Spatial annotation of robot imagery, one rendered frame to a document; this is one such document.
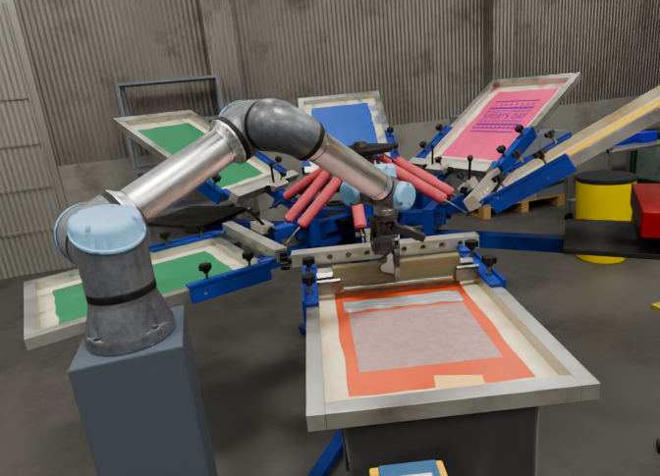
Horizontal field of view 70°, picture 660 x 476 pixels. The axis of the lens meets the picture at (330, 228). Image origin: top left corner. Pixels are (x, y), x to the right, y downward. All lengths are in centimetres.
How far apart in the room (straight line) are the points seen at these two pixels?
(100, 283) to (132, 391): 19
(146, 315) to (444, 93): 575
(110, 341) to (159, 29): 489
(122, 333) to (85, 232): 18
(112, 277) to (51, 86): 491
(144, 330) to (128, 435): 19
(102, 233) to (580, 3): 721
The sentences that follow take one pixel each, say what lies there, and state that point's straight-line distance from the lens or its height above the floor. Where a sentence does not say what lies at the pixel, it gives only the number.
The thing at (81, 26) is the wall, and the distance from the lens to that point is 567.
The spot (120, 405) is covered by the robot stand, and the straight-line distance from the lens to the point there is 92.
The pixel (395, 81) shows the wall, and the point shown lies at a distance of 606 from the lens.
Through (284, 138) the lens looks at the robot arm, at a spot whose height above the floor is 150.
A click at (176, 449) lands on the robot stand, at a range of 97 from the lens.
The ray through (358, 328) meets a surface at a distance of 133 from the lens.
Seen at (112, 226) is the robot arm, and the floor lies 142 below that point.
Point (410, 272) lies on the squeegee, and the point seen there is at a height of 102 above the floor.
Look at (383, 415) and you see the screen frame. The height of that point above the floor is 97.
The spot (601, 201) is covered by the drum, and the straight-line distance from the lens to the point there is 433.
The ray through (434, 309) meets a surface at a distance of 141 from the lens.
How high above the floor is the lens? 159
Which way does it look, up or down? 16 degrees down
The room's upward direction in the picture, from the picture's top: 6 degrees counter-clockwise
